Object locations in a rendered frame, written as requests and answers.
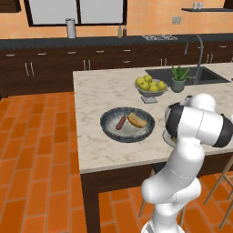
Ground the red brown sausage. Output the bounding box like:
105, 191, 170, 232
116, 115, 127, 131

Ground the dark blue speckled bowl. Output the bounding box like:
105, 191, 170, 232
99, 106, 157, 144

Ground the golden hot dog bun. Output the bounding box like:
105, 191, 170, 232
127, 112, 148, 129

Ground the white plate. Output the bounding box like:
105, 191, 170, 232
162, 128, 178, 149

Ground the black sink basin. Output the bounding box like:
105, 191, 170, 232
145, 66, 231, 86

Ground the green plant in grey pot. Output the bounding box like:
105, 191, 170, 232
170, 65, 191, 94

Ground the dark wood kitchen island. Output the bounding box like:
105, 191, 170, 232
72, 62, 233, 233

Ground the dark wood cupboard run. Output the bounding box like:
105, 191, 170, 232
0, 34, 233, 98

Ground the black hob with grates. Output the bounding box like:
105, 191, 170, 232
141, 34, 178, 42

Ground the grey cylinder canister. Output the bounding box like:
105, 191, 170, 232
65, 17, 77, 39

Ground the grey curved tap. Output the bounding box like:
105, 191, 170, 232
184, 34, 205, 86

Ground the black framed window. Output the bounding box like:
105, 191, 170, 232
23, 0, 128, 28

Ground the grey pedestal fruit bowl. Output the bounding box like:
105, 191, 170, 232
134, 79, 168, 105

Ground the dark wall shelf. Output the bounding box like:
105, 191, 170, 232
181, 7, 233, 14

